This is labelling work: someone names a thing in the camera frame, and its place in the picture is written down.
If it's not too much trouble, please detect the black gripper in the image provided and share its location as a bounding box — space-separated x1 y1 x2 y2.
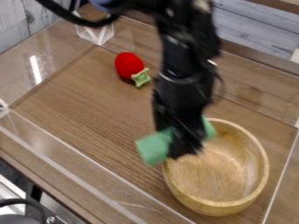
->
151 62 220 161

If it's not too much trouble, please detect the green rectangular block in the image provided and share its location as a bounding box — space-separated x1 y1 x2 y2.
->
135 115 219 168

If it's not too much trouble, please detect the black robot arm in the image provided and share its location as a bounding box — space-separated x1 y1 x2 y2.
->
88 0 220 159

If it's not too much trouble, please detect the wooden brown bowl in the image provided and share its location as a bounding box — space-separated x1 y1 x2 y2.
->
163 118 270 216

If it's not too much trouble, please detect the red plush strawberry toy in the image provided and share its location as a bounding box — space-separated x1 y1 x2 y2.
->
115 52 151 88

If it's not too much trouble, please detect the clear acrylic tray wall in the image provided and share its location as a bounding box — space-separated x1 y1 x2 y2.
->
0 99 189 224

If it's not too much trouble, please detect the black metal table bracket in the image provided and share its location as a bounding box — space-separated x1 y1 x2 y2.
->
24 185 68 224

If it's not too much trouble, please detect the black cable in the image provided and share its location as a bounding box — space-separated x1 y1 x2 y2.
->
33 0 121 29

